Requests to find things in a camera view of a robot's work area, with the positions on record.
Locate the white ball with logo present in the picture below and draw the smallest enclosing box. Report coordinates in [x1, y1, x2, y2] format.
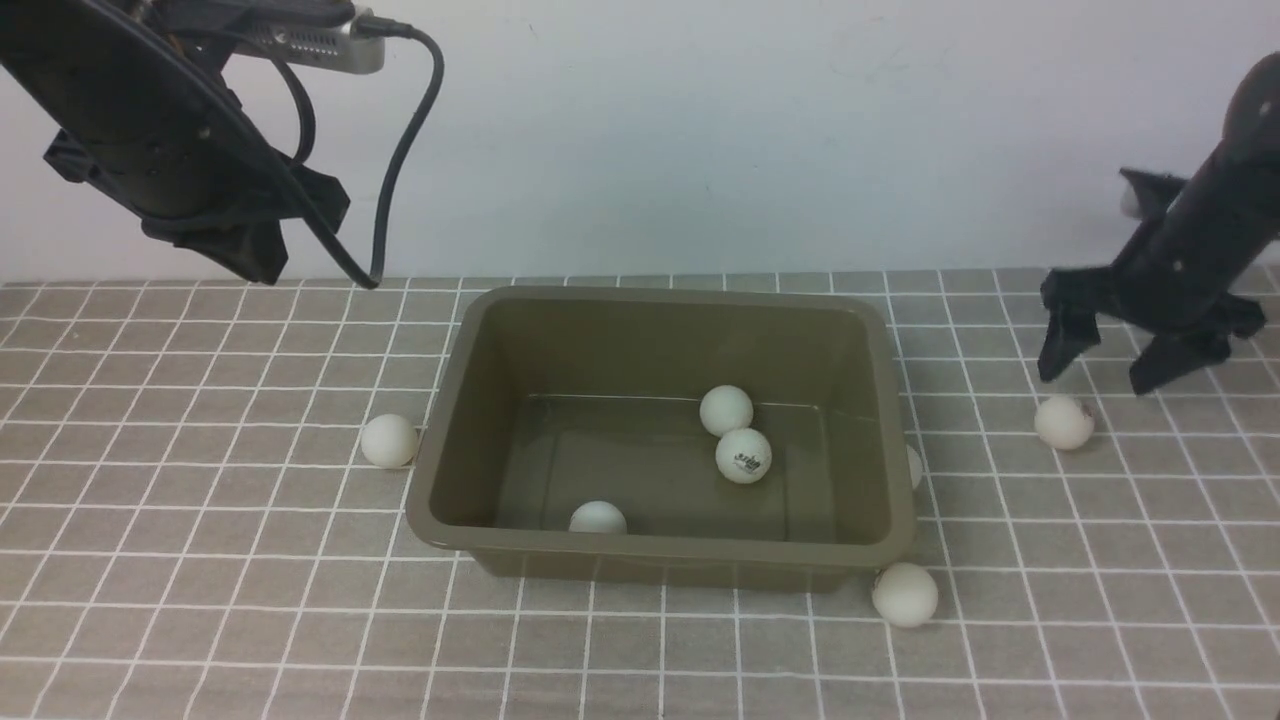
[716, 427, 774, 486]

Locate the black camera cable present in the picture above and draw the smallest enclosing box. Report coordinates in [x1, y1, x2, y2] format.
[60, 0, 445, 291]

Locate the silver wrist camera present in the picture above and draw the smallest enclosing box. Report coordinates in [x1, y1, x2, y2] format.
[234, 4, 387, 76]

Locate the grey checkered tablecloth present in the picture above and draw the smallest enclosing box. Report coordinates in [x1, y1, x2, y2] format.
[1, 266, 1279, 719]

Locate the olive green plastic bin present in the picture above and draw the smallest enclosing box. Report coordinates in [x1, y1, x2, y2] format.
[404, 286, 916, 593]

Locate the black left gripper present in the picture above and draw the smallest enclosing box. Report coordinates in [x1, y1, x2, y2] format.
[3, 1, 349, 286]

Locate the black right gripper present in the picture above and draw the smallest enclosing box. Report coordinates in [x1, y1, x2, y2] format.
[1037, 53, 1279, 396]

